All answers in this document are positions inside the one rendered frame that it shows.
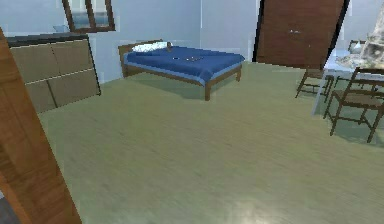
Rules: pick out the wooden bed with blue cover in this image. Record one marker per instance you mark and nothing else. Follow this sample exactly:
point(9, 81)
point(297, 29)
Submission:
point(186, 63)

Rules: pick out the small brown object on bed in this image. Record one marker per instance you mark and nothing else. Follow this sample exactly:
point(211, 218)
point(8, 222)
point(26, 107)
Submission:
point(169, 46)

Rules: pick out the white pillow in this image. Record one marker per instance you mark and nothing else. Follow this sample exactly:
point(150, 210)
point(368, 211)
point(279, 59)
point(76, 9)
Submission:
point(149, 46)

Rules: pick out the brown wooden chair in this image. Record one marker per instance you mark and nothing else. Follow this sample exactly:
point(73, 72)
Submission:
point(313, 81)
point(358, 100)

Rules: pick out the dark brown wooden wardrobe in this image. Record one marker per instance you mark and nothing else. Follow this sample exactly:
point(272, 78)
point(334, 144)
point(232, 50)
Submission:
point(296, 33)

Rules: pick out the brown framed window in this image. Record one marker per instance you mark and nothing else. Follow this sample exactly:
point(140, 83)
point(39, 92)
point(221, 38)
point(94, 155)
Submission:
point(89, 16)

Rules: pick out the brown chest of drawers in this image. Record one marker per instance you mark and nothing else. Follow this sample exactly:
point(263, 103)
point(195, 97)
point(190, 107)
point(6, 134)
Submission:
point(53, 71)

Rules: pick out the pale blue table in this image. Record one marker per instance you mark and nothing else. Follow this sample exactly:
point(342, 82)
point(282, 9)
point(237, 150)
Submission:
point(336, 68)

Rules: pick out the brown wooden room door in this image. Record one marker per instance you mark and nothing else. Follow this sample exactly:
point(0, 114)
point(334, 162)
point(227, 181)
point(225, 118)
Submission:
point(23, 143)

